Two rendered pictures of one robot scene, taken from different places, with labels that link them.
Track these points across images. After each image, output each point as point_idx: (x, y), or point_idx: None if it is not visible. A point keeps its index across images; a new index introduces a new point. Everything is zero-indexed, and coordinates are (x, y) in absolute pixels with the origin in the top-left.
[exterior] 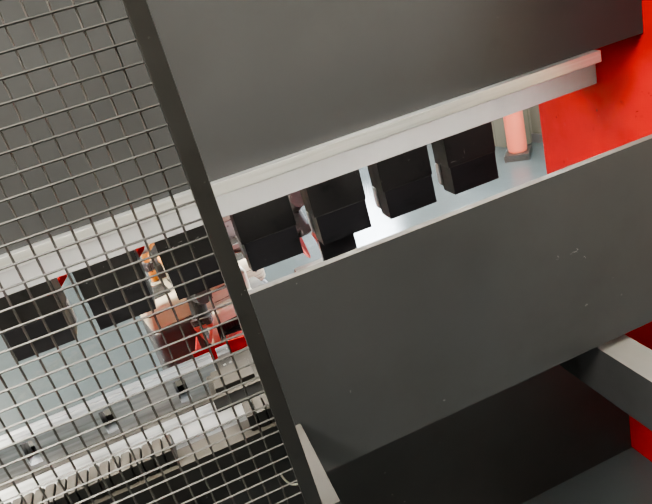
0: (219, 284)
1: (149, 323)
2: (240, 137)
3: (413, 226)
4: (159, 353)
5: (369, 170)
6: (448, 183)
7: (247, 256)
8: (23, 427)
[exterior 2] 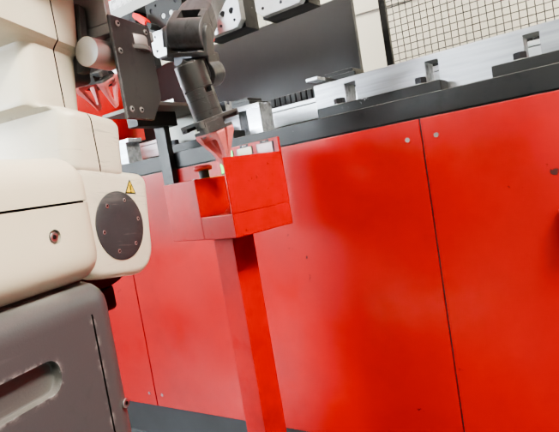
0: (286, 19)
1: (91, 228)
2: None
3: (266, 25)
4: (82, 426)
5: (139, 22)
6: (114, 73)
7: (255, 14)
8: (532, 26)
